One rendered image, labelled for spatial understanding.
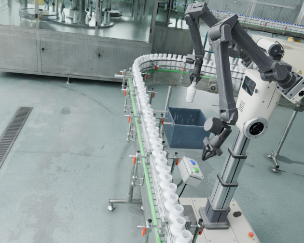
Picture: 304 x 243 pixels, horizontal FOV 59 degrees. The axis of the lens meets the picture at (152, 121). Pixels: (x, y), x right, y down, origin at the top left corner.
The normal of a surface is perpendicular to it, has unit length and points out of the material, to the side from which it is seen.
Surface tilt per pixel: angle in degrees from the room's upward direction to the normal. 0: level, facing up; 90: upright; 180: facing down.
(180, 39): 90
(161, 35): 90
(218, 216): 90
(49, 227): 0
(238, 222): 0
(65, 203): 0
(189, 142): 90
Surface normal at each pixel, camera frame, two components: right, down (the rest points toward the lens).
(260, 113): 0.11, 0.65
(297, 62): -0.17, 0.45
